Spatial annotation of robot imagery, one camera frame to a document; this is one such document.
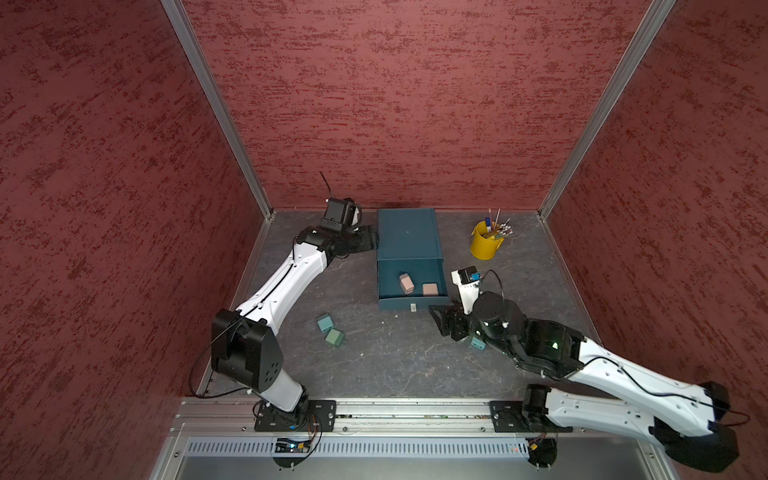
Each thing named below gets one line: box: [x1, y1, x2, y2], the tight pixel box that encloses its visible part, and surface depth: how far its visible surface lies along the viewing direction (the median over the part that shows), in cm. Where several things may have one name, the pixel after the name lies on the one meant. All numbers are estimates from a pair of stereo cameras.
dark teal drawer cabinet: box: [377, 208, 450, 307], surface depth 82 cm
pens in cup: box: [484, 208, 513, 239], surface depth 103 cm
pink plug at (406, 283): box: [398, 271, 415, 295], surface depth 81 cm
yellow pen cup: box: [470, 220, 504, 261], surface depth 105 cm
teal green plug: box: [316, 313, 334, 333], surface depth 91 cm
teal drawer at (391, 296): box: [377, 258, 451, 311], surface depth 82 cm
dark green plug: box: [324, 328, 346, 348], surface depth 87 cm
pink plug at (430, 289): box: [422, 283, 439, 295], surface depth 81 cm
